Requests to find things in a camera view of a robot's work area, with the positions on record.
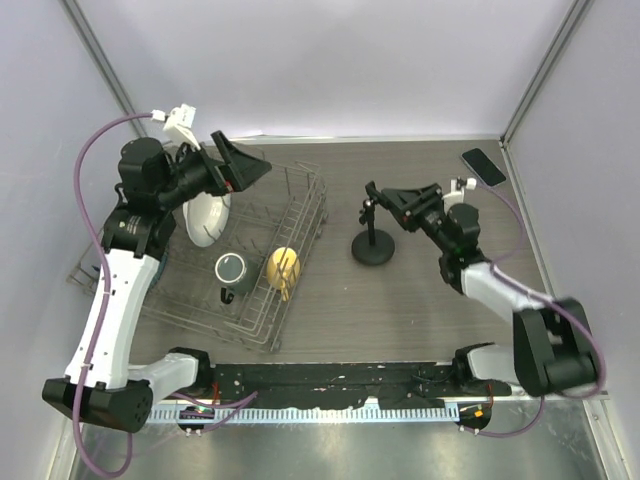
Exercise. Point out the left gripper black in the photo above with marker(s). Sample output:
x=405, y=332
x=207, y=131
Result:
x=237, y=172

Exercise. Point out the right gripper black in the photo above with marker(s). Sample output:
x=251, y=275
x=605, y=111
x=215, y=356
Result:
x=413, y=203

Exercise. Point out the black phone stand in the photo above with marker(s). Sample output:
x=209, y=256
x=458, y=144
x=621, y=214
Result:
x=372, y=247

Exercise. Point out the black smartphone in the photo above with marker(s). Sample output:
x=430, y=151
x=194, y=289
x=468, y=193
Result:
x=483, y=167

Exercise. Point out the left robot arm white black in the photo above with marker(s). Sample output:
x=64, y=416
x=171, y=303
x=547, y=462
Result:
x=99, y=387

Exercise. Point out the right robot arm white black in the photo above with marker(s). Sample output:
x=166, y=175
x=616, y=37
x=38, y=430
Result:
x=553, y=350

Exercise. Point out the white plate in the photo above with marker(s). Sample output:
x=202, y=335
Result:
x=206, y=217

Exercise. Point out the dark grey mug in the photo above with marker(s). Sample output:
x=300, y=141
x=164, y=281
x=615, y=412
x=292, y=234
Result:
x=232, y=271

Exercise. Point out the yellow cup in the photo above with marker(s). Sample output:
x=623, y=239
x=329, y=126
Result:
x=283, y=271

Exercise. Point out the teal plate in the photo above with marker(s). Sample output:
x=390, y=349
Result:
x=161, y=267

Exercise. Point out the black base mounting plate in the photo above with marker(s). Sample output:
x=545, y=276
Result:
x=338, y=386

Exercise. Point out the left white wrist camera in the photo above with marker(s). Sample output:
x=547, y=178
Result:
x=177, y=125

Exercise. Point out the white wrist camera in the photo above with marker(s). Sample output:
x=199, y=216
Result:
x=458, y=188
x=177, y=125

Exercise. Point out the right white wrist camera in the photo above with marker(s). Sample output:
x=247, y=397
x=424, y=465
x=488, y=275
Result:
x=458, y=188

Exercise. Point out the grey wire dish rack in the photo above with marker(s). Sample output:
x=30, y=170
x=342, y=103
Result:
x=285, y=209

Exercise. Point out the white slotted cable duct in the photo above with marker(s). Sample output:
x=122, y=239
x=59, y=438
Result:
x=369, y=413

